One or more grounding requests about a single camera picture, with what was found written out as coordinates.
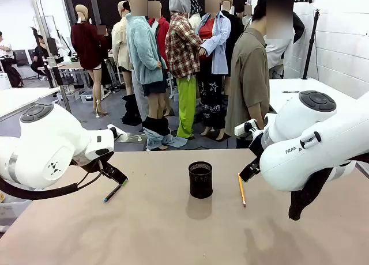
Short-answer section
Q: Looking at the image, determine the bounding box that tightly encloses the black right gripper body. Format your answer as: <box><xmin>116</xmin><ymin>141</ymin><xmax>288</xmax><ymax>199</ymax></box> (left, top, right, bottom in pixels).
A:
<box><xmin>247</xmin><ymin>129</ymin><xmax>265</xmax><ymax>173</ymax></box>

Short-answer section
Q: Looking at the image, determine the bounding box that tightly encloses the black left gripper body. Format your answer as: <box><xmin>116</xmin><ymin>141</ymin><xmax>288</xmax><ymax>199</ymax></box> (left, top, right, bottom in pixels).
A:
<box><xmin>99</xmin><ymin>160</ymin><xmax>128</xmax><ymax>183</ymax></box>

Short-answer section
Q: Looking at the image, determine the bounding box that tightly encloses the yellow pencil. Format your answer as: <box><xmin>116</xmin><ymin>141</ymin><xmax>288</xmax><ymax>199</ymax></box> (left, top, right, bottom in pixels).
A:
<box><xmin>237</xmin><ymin>172</ymin><xmax>247</xmax><ymax>208</ymax></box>

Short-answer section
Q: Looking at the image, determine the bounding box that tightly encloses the person's right forearm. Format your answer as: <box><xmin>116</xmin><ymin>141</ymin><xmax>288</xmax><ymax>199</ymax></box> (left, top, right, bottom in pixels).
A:
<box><xmin>253</xmin><ymin>105</ymin><xmax>265</xmax><ymax>130</ymax></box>

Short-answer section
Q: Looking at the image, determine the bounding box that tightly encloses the black pen blue tip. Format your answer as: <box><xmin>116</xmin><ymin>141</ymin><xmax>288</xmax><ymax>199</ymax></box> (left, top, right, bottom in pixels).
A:
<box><xmin>103</xmin><ymin>183</ymin><xmax>122</xmax><ymax>203</ymax></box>

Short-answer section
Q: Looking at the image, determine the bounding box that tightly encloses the black mesh pen holder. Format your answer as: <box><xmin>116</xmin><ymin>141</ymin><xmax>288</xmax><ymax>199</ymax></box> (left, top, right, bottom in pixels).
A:
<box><xmin>188</xmin><ymin>161</ymin><xmax>214</xmax><ymax>199</ymax></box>

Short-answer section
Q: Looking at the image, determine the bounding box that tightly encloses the white power strip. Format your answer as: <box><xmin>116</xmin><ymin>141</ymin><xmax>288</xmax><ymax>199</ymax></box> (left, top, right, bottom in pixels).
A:
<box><xmin>114</xmin><ymin>131</ymin><xmax>146</xmax><ymax>144</ymax></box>

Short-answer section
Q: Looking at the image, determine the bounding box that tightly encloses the jeans and black clothes pile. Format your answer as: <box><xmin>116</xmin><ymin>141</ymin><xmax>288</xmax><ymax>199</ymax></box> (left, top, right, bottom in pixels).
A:
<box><xmin>142</xmin><ymin>116</ymin><xmax>188</xmax><ymax>151</ymax></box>

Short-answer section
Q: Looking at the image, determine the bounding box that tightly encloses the large white table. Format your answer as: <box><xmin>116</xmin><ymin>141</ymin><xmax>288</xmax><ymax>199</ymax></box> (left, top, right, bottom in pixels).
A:
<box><xmin>268</xmin><ymin>78</ymin><xmax>360</xmax><ymax>113</ymax></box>

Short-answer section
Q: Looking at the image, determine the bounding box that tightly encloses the person in olive shirt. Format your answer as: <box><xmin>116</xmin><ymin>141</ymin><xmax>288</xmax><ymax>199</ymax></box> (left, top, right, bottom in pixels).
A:
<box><xmin>224</xmin><ymin>0</ymin><xmax>295</xmax><ymax>141</ymax></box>

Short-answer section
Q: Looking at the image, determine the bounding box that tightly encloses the grey plastic crate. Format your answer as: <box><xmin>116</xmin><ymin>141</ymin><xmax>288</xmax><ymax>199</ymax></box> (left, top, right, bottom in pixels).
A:
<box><xmin>79</xmin><ymin>90</ymin><xmax>95</xmax><ymax>104</ymax></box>

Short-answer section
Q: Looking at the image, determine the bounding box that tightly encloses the mannequin in white shirt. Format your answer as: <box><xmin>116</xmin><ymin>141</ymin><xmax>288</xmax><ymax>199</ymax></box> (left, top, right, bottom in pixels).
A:
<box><xmin>265</xmin><ymin>11</ymin><xmax>295</xmax><ymax>78</ymax></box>

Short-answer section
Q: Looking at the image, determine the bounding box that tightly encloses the mannequin in light blue shirt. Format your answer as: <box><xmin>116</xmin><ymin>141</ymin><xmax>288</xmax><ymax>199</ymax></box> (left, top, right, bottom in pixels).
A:
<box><xmin>198</xmin><ymin>0</ymin><xmax>232</xmax><ymax>139</ymax></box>

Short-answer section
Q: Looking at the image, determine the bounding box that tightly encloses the cluttered workbench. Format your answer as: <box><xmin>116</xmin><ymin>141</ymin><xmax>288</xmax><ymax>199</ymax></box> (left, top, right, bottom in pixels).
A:
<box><xmin>43</xmin><ymin>56</ymin><xmax>87</xmax><ymax>84</ymax></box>

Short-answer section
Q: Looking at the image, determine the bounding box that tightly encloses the white table with grey edge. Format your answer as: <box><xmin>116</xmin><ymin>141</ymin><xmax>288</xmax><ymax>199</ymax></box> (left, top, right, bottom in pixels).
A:
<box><xmin>0</xmin><ymin>87</ymin><xmax>62</xmax><ymax>122</ymax></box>

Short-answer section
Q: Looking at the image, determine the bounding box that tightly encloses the black tripod stand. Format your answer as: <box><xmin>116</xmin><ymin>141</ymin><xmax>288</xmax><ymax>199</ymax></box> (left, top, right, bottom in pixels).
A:
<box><xmin>302</xmin><ymin>9</ymin><xmax>322</xmax><ymax>80</ymax></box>

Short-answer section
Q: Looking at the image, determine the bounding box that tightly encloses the mannequin in blue fleece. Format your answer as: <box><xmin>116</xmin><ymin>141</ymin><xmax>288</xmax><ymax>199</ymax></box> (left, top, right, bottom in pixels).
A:
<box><xmin>126</xmin><ymin>0</ymin><xmax>168</xmax><ymax>119</ymax></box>

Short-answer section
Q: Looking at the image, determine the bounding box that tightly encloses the mannequin in black coat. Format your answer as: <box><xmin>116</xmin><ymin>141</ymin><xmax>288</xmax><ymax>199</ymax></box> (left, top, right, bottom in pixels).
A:
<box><xmin>220</xmin><ymin>0</ymin><xmax>245</xmax><ymax>75</ymax></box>

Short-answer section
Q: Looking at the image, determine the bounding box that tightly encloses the person in dark clothes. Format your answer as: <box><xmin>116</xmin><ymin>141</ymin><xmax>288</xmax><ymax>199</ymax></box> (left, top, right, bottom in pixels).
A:
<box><xmin>96</xmin><ymin>24</ymin><xmax>113</xmax><ymax>87</ymax></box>

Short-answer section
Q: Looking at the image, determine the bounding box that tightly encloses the mannequin in cream jacket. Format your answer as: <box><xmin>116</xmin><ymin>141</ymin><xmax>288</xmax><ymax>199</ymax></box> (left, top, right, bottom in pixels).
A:
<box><xmin>111</xmin><ymin>1</ymin><xmax>134</xmax><ymax>96</ymax></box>

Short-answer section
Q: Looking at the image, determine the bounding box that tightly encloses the mannequin in plaid shirt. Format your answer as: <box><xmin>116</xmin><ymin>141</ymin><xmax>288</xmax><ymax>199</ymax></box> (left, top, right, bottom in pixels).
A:
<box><xmin>165</xmin><ymin>0</ymin><xmax>204</xmax><ymax>139</ymax></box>

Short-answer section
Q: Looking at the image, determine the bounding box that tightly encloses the mannequin in maroon dress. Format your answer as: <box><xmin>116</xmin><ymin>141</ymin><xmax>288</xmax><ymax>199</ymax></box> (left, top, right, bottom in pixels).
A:
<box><xmin>70</xmin><ymin>4</ymin><xmax>109</xmax><ymax>118</ymax></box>

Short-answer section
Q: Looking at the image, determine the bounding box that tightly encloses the mannequin in black suit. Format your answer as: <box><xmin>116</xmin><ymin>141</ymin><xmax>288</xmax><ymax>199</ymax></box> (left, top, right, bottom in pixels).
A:
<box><xmin>291</xmin><ymin>11</ymin><xmax>306</xmax><ymax>44</ymax></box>

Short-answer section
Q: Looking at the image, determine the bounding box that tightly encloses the seated person in black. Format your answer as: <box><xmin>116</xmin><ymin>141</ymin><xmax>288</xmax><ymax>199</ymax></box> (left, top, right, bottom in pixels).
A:
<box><xmin>30</xmin><ymin>35</ymin><xmax>50</xmax><ymax>81</ymax></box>

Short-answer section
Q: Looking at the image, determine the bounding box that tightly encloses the mannequin in red jacket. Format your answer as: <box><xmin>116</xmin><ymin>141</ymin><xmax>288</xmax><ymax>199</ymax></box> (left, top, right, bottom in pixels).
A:
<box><xmin>148</xmin><ymin>1</ymin><xmax>171</xmax><ymax>73</ymax></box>

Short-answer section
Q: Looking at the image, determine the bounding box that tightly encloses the mannequin with patterned headscarf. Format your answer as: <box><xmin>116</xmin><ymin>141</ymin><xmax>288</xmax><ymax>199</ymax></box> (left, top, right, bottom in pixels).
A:
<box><xmin>189</xmin><ymin>0</ymin><xmax>206</xmax><ymax>35</ymax></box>

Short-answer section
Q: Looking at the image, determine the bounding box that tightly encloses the seated person in white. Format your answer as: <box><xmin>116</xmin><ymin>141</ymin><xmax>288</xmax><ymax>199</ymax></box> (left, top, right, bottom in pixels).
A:
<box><xmin>0</xmin><ymin>31</ymin><xmax>15</xmax><ymax>66</ymax></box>

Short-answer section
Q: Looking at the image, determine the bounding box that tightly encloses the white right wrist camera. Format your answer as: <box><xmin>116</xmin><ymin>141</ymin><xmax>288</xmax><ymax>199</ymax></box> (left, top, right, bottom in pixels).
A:
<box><xmin>234</xmin><ymin>118</ymin><xmax>265</xmax><ymax>138</ymax></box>

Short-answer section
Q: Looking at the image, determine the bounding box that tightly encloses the black right arm cable sleeve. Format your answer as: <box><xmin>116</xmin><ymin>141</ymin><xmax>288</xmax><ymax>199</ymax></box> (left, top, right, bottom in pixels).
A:
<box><xmin>288</xmin><ymin>160</ymin><xmax>358</xmax><ymax>221</ymax></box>

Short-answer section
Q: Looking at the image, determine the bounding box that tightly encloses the black arm cable sleeve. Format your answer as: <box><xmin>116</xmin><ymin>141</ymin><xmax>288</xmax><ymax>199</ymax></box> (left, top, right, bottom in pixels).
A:
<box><xmin>288</xmin><ymin>160</ymin><xmax>358</xmax><ymax>221</ymax></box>
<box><xmin>0</xmin><ymin>160</ymin><xmax>104</xmax><ymax>201</ymax></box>

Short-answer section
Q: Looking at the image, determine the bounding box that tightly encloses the black left arm cable sleeve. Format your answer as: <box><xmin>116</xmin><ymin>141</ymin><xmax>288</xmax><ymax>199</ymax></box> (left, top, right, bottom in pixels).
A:
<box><xmin>0</xmin><ymin>160</ymin><xmax>104</xmax><ymax>201</ymax></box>

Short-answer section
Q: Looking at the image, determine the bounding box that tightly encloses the grey metal post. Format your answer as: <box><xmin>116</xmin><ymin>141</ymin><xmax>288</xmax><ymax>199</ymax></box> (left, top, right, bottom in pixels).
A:
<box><xmin>28</xmin><ymin>0</ymin><xmax>72</xmax><ymax>113</ymax></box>

